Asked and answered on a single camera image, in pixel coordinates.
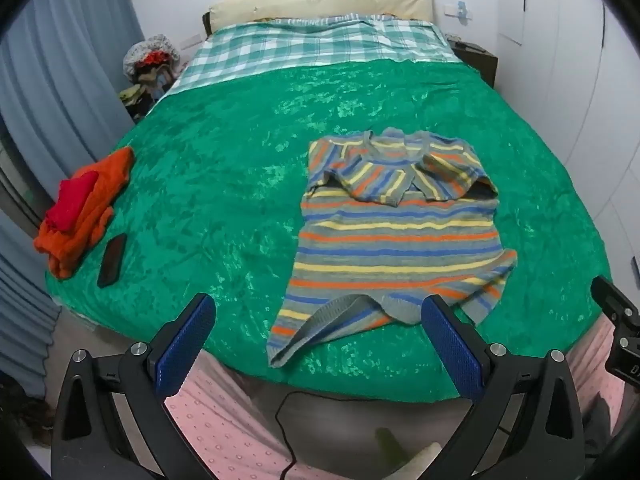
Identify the striped knit sweater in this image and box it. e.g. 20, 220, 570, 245
267, 128, 518, 367

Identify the clothes pile with knit hat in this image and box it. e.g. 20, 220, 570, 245
119, 34, 180, 122

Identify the green slipper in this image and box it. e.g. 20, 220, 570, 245
374, 427, 410, 472

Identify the black smartphone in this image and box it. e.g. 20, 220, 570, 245
96, 233, 128, 288

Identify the orange folded garment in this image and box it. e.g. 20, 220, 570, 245
34, 146, 134, 280

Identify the red folded garment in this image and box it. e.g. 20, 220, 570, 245
46, 170, 99, 233

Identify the white wardrobe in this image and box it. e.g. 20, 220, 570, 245
497, 0, 639, 302

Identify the dark wooden nightstand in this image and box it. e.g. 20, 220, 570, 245
447, 35, 498, 88

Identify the green plaid bed sheet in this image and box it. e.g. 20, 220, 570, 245
168, 13, 459, 96

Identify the cream pillow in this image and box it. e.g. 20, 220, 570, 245
202, 0, 435, 35

